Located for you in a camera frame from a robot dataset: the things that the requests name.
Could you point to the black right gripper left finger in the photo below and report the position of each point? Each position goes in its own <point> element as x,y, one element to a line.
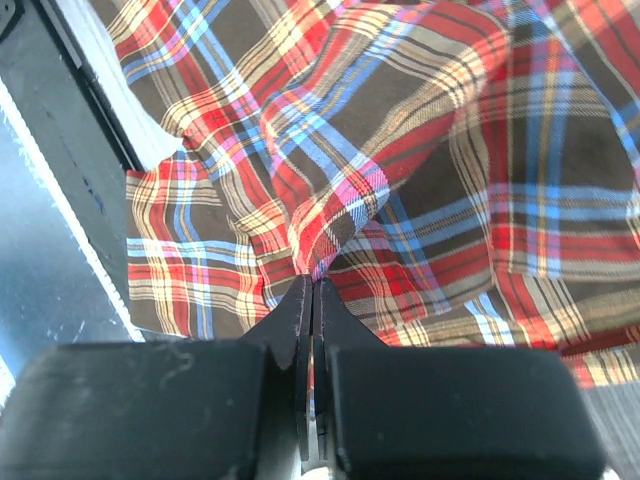
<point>181,409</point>

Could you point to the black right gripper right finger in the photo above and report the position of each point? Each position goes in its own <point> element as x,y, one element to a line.
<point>387,412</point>

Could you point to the red brown plaid shirt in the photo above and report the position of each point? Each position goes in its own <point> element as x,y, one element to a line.
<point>464,172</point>

